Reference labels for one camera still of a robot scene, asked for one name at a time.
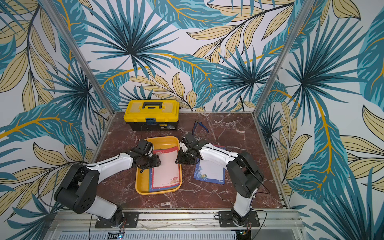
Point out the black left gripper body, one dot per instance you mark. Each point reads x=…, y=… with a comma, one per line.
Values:
x=150, y=162

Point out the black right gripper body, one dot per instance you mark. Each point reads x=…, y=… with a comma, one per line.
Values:
x=184, y=156

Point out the yellow plastic tray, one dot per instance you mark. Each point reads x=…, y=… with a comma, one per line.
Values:
x=142, y=177

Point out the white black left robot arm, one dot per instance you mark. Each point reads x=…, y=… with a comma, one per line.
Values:
x=78, y=189

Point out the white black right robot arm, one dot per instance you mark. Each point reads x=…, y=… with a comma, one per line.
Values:
x=244, y=173

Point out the stack of stationery papers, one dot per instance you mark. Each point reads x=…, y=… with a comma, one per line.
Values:
x=163, y=180

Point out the yellow black toolbox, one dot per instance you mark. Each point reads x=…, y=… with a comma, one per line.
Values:
x=153, y=115

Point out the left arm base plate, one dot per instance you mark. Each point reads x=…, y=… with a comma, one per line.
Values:
x=127, y=220

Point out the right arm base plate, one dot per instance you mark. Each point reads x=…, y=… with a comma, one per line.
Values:
x=230, y=219

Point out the aluminium front rail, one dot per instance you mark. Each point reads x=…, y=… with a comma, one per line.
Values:
x=182, y=219

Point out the aluminium left corner post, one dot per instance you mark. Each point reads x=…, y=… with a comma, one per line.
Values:
x=59, y=22

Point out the aluminium corner post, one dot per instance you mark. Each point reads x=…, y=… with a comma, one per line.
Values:
x=299, y=21
x=59, y=22

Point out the aluminium right corner post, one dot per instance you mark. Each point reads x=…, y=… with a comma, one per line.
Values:
x=299, y=21

